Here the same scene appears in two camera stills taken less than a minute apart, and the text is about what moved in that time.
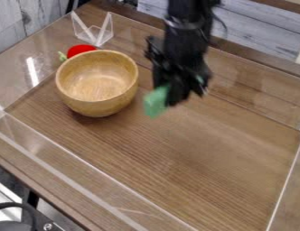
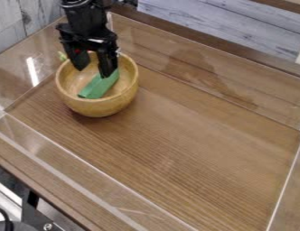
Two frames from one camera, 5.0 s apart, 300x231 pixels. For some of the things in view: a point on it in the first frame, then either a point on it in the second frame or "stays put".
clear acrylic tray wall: [22, 140] stays put
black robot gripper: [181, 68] -> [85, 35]
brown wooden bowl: [95, 82] stays put
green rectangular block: [155, 101] -> [98, 86]
